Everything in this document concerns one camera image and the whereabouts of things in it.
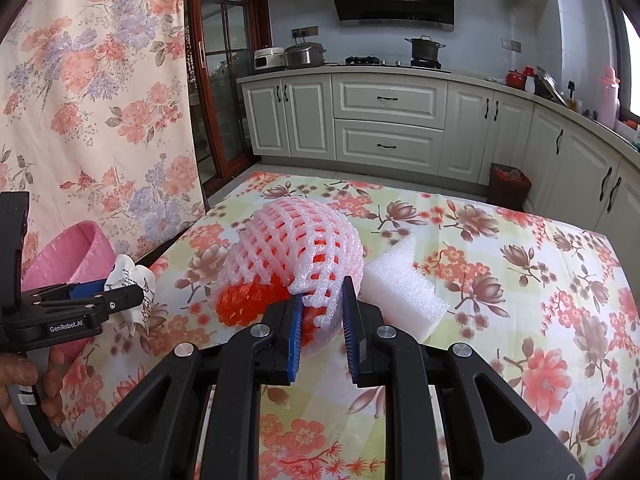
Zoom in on small white foam piece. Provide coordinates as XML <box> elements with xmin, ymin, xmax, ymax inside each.
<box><xmin>362</xmin><ymin>237</ymin><xmax>450</xmax><ymax>345</ymax></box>

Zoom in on black gas stove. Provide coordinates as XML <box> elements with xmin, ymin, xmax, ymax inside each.
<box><xmin>344</xmin><ymin>55</ymin><xmax>444</xmax><ymax>70</ymax></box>

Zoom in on person's left hand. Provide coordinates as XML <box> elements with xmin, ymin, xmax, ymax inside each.
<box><xmin>0</xmin><ymin>347</ymin><xmax>66</xmax><ymax>434</ymax></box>

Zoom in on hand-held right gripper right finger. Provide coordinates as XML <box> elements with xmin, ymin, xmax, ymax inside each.
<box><xmin>341</xmin><ymin>276</ymin><xmax>589</xmax><ymax>480</ymax></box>

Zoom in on leaning steel tray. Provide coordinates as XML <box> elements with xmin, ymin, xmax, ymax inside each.
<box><xmin>533</xmin><ymin>65</ymin><xmax>569</xmax><ymax>107</ymax></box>

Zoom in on red orange fruit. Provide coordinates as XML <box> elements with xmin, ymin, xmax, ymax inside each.
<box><xmin>214</xmin><ymin>280</ymin><xmax>324</xmax><ymax>344</ymax></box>

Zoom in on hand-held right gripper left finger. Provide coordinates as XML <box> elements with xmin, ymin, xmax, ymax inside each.
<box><xmin>57</xmin><ymin>294</ymin><xmax>306</xmax><ymax>480</ymax></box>

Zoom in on pink foam fruit net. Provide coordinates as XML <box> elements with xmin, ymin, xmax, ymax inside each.
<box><xmin>222</xmin><ymin>197</ymin><xmax>365</xmax><ymax>359</ymax></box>

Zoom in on white rice cooker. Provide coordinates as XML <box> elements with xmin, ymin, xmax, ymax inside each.
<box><xmin>253</xmin><ymin>47</ymin><xmax>287</xmax><ymax>72</ymax></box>

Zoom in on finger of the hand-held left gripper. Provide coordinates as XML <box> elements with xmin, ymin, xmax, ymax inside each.
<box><xmin>27</xmin><ymin>280</ymin><xmax>111</xmax><ymax>307</ymax></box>
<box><xmin>100</xmin><ymin>284</ymin><xmax>144</xmax><ymax>318</ymax></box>

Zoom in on white printed paper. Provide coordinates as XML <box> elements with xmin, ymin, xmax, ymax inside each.
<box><xmin>105</xmin><ymin>254</ymin><xmax>157</xmax><ymax>337</ymax></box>

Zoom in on window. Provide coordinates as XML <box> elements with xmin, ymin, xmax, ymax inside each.
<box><xmin>620</xmin><ymin>6</ymin><xmax>640</xmax><ymax>127</ymax></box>

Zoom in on wooden glass door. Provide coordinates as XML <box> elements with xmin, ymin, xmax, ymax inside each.
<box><xmin>184</xmin><ymin>0</ymin><xmax>274</xmax><ymax>207</ymax></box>

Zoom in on pink thermos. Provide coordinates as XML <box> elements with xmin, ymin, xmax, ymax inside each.
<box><xmin>598</xmin><ymin>65</ymin><xmax>621</xmax><ymax>132</ymax></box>

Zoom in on white base cabinets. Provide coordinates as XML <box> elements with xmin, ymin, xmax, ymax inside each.
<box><xmin>236</xmin><ymin>67</ymin><xmax>640</xmax><ymax>256</ymax></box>

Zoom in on red kettle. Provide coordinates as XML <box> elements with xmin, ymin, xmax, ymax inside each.
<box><xmin>504</xmin><ymin>66</ymin><xmax>535</xmax><ymax>89</ymax></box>

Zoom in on brown bin with red bag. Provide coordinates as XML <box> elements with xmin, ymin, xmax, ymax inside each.
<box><xmin>487</xmin><ymin>162</ymin><xmax>532</xmax><ymax>212</ymax></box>

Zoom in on floral tablecloth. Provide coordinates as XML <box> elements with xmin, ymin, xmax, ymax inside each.
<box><xmin>60</xmin><ymin>171</ymin><xmax>640</xmax><ymax>480</ymax></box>

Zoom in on pink bin with pink bag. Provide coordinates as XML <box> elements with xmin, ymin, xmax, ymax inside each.
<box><xmin>21</xmin><ymin>220</ymin><xmax>117</xmax><ymax>361</ymax></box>

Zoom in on steel pressure cooker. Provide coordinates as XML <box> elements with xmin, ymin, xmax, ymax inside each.
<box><xmin>283</xmin><ymin>42</ymin><xmax>327</xmax><ymax>70</ymax></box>

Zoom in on floral hanging curtain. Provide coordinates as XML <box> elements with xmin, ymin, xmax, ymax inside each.
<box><xmin>0</xmin><ymin>0</ymin><xmax>207</xmax><ymax>281</ymax></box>

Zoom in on black lidded pot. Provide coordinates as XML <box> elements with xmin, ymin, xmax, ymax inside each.
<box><xmin>404</xmin><ymin>35</ymin><xmax>446</xmax><ymax>64</ymax></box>

